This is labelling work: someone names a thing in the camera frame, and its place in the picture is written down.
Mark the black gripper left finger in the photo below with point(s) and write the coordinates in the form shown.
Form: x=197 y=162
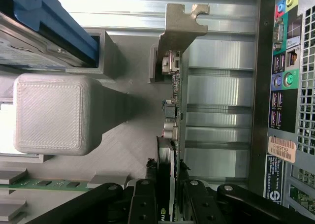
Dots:
x=142 y=201

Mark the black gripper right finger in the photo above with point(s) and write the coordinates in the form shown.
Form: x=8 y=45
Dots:
x=197 y=201

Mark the green RAM stick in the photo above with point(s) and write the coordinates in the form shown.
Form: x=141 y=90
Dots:
x=49 y=184

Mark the grey printed parts rack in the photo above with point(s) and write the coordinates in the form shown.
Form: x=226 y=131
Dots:
x=49 y=115

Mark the open black PC case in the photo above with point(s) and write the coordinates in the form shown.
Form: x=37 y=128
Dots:
x=263 y=86

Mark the hard disk with blue label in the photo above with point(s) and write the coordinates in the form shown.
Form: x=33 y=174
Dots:
x=24 y=51

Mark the blue plastic disk caddy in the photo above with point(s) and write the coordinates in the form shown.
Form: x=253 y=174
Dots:
x=61 y=24

